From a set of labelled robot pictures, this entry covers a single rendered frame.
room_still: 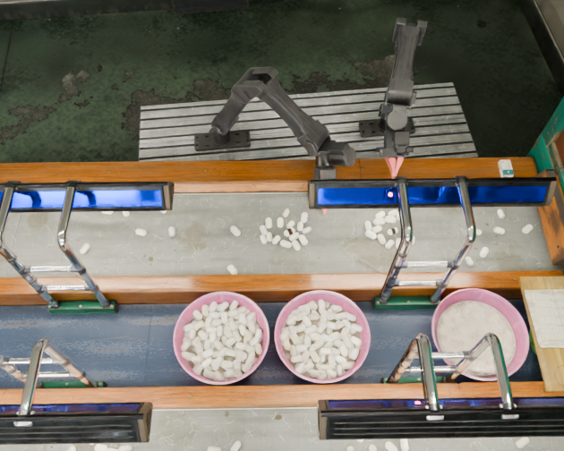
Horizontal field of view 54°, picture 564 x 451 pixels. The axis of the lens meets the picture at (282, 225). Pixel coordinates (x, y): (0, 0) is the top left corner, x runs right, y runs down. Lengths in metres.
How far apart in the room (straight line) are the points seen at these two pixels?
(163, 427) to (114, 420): 0.37
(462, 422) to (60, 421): 0.80
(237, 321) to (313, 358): 0.24
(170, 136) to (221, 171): 0.33
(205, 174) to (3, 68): 1.96
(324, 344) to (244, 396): 0.27
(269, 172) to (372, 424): 0.94
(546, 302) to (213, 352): 0.95
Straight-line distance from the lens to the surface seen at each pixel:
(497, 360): 1.28
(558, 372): 1.71
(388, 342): 1.70
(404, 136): 1.64
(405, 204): 1.38
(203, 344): 1.64
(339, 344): 1.61
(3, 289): 1.82
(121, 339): 1.74
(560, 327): 1.76
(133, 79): 3.28
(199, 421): 1.57
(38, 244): 1.88
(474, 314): 1.74
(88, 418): 1.24
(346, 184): 1.41
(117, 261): 1.77
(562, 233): 1.81
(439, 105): 2.23
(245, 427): 1.55
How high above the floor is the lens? 2.27
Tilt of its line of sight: 60 degrees down
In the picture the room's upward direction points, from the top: straight up
